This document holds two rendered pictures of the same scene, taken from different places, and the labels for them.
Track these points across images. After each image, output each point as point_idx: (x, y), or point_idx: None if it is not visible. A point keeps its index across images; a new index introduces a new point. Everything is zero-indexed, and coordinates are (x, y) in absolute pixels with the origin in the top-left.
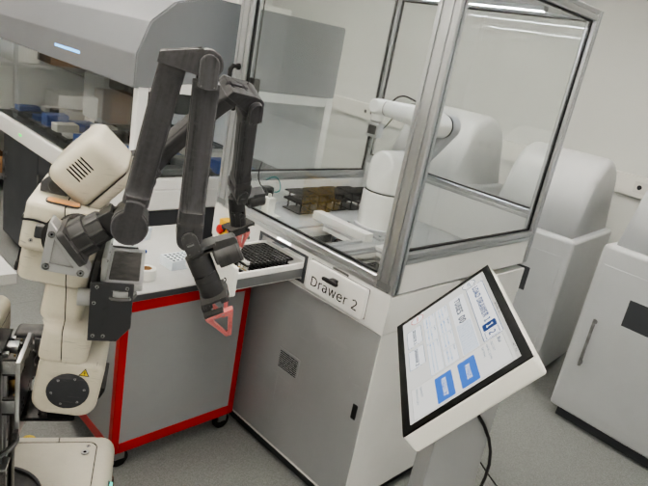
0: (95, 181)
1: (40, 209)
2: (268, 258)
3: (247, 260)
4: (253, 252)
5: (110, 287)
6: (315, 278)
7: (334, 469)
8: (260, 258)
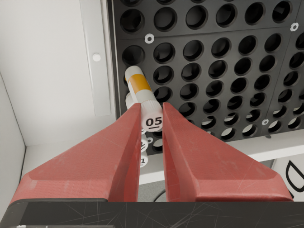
0: None
1: None
2: (282, 104)
3: (143, 151)
4: (296, 1)
5: None
6: (303, 191)
7: None
8: (250, 99)
